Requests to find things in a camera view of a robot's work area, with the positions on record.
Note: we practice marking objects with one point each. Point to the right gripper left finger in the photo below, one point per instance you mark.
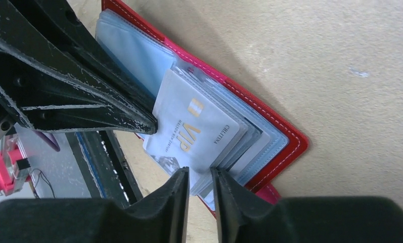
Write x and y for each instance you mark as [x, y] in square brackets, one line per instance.
[159, 217]

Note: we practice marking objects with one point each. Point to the pink bracket fixture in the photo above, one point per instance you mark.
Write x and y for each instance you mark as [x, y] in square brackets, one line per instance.
[15, 169]

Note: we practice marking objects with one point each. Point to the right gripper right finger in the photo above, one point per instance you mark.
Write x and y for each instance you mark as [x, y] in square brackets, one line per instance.
[242, 216]

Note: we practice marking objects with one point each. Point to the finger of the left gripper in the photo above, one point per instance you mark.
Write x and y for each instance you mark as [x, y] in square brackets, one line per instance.
[55, 77]

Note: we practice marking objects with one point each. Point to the red card holder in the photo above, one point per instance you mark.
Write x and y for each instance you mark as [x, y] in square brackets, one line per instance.
[269, 143]

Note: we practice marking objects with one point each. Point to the white VIP card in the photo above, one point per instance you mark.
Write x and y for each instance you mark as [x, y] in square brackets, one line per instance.
[192, 127]

